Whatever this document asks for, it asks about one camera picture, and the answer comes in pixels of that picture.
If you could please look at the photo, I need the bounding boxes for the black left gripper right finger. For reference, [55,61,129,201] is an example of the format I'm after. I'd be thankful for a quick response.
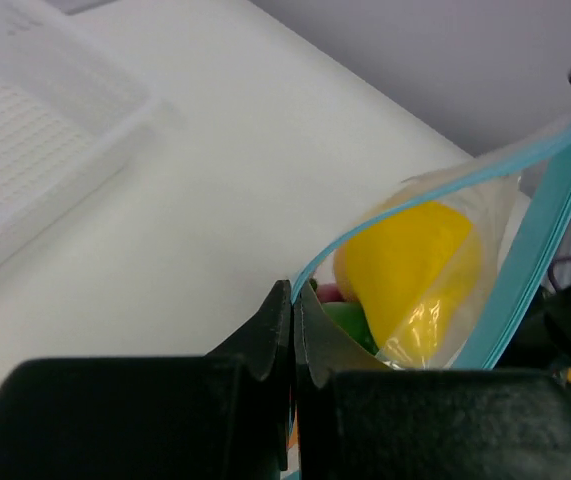
[292,288,571,479]

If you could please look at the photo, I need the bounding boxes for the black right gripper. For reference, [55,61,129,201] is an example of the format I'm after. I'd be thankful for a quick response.
[504,286,571,394]

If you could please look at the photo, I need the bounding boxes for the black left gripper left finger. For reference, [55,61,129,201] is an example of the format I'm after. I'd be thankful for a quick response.
[0,280,291,479]

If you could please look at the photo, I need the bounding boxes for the green fake bell pepper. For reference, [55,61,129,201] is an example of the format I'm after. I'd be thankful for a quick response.
[322,302,379,355]

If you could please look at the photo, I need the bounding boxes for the purple fake onion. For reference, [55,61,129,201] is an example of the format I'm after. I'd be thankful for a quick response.
[315,283,345,304]

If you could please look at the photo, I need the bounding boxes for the clear zip top bag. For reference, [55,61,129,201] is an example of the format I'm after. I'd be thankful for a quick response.
[284,107,571,480]

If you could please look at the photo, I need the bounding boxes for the white plastic basket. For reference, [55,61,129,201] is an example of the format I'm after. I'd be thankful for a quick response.
[0,1,160,265]

